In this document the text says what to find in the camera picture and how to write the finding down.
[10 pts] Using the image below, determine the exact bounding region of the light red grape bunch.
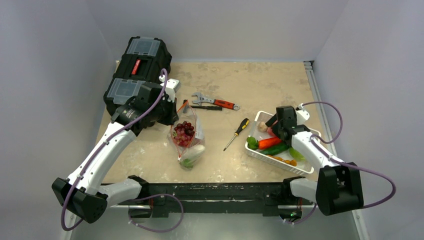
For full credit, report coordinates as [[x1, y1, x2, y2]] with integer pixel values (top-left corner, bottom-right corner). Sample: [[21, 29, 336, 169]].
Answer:
[[171, 131, 193, 148]]

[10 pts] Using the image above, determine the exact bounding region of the dark red grape bunch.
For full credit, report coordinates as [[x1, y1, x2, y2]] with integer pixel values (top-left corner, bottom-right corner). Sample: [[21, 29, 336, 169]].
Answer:
[[173, 121, 195, 138]]

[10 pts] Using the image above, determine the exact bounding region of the clear orange-zip bag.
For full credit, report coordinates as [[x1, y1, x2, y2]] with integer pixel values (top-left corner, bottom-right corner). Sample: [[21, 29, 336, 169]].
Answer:
[[168, 101, 206, 170]]

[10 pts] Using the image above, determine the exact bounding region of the white radish with leaves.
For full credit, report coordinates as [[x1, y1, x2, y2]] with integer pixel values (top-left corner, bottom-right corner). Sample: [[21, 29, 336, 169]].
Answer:
[[178, 144, 206, 169]]

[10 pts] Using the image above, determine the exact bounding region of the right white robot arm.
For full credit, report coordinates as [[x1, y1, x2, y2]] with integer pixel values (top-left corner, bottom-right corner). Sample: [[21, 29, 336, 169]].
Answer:
[[267, 106, 364, 216]]

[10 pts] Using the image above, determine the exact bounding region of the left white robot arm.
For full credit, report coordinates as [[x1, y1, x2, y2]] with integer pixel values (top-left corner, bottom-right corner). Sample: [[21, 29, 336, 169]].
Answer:
[[52, 78, 181, 231]]

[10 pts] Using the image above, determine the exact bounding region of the red pink fruit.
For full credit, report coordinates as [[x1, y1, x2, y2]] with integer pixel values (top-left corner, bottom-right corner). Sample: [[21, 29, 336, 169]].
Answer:
[[267, 127, 277, 138]]

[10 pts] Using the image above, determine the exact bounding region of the beige round mushroom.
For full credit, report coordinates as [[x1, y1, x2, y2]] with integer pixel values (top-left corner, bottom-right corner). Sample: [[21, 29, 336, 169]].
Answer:
[[257, 121, 269, 133]]

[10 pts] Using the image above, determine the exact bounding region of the green cucumber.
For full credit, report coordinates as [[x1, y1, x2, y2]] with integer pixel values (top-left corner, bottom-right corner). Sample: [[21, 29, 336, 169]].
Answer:
[[260, 142, 290, 156]]

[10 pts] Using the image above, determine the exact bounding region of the orange carrot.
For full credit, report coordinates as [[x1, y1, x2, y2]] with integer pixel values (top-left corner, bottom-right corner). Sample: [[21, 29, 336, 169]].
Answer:
[[258, 137, 282, 150]]

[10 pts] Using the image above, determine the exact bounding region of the green lettuce leaf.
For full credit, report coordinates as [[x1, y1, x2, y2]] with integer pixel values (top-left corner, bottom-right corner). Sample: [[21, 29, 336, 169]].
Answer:
[[289, 147, 306, 162]]

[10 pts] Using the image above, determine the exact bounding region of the white plastic basket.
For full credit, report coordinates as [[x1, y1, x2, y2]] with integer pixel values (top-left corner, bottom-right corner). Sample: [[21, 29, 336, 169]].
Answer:
[[244, 110, 314, 176]]

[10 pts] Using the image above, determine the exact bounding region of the green bell pepper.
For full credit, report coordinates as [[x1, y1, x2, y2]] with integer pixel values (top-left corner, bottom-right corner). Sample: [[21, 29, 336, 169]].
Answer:
[[246, 136, 259, 151]]

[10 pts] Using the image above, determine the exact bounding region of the black plastic toolbox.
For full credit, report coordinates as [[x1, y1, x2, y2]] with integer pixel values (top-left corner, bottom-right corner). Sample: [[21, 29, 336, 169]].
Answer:
[[103, 36, 172, 115]]

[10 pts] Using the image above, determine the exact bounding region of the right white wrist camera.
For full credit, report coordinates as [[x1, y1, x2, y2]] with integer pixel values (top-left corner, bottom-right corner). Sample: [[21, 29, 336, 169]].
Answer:
[[295, 103, 311, 125]]

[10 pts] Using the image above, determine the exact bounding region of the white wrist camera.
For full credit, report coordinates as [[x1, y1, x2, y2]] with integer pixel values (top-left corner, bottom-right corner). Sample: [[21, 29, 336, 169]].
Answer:
[[162, 78, 182, 103], [295, 103, 311, 125]]

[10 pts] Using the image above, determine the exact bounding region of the black T-handle tool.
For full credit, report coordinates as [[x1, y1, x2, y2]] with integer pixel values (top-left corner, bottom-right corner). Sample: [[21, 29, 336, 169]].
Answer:
[[182, 99, 223, 114]]

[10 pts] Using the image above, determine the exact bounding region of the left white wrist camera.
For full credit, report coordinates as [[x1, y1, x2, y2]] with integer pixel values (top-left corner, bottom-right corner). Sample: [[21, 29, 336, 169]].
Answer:
[[162, 78, 182, 103]]

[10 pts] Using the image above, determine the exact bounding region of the black yellow-handled screwdriver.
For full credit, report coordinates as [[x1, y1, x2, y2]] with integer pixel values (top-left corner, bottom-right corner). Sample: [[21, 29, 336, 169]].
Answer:
[[223, 118, 250, 151]]

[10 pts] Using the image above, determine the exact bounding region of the red-handled adjustable wrench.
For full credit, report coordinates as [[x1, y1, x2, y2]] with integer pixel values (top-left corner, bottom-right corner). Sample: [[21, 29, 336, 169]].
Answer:
[[191, 92, 240, 111]]

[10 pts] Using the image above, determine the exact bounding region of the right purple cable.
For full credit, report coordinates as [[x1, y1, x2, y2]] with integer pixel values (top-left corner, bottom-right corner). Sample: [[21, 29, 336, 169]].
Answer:
[[299, 101, 397, 210]]

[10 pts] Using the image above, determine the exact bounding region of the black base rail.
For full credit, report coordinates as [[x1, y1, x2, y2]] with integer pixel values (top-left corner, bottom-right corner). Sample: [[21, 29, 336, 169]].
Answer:
[[121, 176, 313, 219]]

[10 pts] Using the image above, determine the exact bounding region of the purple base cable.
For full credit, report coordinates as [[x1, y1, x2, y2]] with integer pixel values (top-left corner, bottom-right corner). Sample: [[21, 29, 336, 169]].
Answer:
[[128, 194, 184, 234]]

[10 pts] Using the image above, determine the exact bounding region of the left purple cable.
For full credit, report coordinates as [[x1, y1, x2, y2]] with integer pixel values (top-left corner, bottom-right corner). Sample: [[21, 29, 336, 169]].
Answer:
[[60, 68, 169, 232]]

